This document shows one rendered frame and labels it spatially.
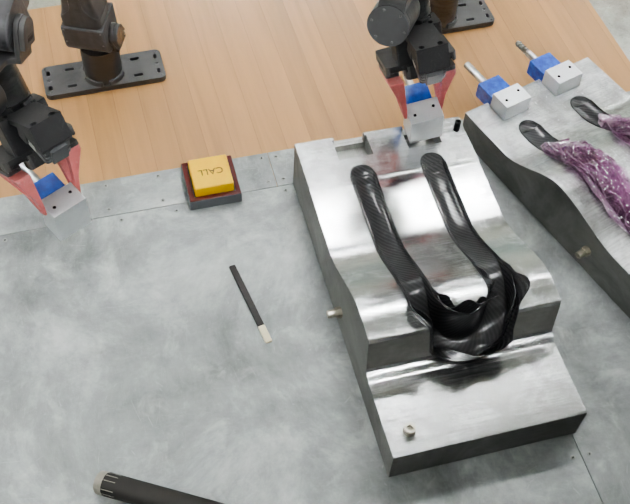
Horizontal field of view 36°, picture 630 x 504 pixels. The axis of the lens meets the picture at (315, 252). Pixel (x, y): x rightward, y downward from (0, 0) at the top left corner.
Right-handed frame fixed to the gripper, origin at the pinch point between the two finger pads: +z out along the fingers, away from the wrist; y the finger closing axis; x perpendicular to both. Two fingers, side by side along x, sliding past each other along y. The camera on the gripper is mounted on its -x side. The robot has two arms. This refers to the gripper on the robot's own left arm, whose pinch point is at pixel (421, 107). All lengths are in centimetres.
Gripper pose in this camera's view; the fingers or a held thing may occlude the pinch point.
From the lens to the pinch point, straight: 142.9
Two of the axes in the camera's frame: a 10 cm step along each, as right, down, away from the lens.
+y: 9.7, -2.5, 0.5
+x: -1.9, -5.6, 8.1
